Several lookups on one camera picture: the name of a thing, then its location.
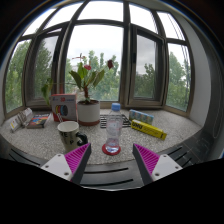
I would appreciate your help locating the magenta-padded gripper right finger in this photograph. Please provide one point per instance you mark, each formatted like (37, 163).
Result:
(153, 163)

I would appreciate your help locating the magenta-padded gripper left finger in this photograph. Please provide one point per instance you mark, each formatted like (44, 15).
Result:
(71, 161)

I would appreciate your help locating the clear blue-capped water bottle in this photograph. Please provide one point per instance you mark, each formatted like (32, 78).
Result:
(114, 128)

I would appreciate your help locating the long yellow box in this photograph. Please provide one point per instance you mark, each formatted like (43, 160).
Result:
(148, 129)

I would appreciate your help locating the flat round red coaster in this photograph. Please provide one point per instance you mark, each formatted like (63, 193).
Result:
(106, 151)

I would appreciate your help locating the blue printed carton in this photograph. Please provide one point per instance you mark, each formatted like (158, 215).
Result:
(141, 116)

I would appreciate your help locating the black lattice trivet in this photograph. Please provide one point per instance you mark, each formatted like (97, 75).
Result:
(127, 121)

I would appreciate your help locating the potted plant in white pot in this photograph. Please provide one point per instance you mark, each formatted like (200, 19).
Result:
(88, 113)

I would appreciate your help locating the dark box with coloured stripes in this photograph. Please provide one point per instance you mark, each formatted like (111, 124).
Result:
(38, 121)

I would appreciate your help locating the red and white printed box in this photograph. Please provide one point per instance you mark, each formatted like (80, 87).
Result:
(64, 108)

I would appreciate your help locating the dark-framed bay window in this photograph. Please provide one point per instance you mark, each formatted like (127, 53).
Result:
(146, 66)

